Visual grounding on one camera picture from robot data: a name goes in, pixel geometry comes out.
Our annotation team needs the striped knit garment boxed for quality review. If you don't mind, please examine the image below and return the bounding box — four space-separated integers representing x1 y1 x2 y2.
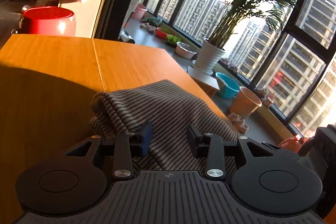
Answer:
90 80 240 172

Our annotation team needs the beige plastic bucket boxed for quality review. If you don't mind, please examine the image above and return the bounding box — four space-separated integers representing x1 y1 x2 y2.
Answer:
228 86 262 118

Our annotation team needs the blue plastic basin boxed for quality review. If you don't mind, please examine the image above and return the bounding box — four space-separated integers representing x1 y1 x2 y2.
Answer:
215 72 240 99

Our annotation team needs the small wooden stool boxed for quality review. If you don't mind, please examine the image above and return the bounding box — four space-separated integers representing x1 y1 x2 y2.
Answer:
187 66 219 98

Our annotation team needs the white plastic basin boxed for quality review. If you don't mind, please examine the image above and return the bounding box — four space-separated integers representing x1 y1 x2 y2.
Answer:
175 42 197 60

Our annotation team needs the green leafy plant tray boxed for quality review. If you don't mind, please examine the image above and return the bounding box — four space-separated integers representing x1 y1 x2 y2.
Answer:
165 34 183 48

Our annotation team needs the red small basin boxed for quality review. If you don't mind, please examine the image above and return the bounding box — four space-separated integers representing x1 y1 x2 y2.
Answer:
155 27 168 40

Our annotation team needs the pink plastic basin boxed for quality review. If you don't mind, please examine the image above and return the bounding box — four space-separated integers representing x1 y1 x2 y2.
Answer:
131 3 147 20

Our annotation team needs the red round bucket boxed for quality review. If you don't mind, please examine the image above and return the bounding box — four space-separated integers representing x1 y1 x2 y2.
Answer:
11 6 76 37

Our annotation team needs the white potted palm plant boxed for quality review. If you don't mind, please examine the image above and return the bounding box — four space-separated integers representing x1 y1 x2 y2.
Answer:
192 0 300 75

